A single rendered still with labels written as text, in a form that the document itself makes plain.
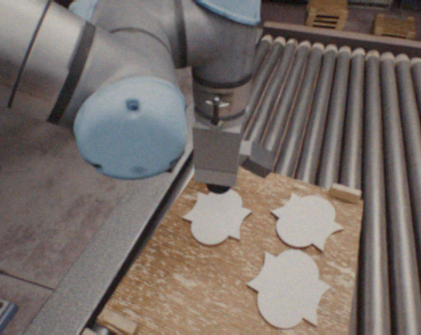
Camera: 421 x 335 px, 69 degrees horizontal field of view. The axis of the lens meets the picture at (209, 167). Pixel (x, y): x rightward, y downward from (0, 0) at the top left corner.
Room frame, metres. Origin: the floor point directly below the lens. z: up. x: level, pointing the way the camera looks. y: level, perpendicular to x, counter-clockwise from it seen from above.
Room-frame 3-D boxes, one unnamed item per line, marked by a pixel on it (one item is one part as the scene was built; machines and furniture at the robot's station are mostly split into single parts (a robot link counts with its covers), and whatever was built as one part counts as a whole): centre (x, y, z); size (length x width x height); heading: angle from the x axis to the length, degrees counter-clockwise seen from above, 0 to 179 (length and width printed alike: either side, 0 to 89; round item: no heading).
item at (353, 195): (0.40, -0.27, 0.95); 0.06 x 0.02 x 0.03; 66
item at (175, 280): (0.28, -0.07, 0.93); 0.41 x 0.35 x 0.02; 156
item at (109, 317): (0.15, 0.13, 0.95); 0.06 x 0.02 x 0.03; 66
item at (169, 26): (0.31, 0.08, 1.29); 0.11 x 0.11 x 0.08; 11
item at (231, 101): (0.35, -0.02, 1.22); 0.08 x 0.08 x 0.05
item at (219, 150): (0.34, -0.04, 1.14); 0.12 x 0.09 x 0.16; 79
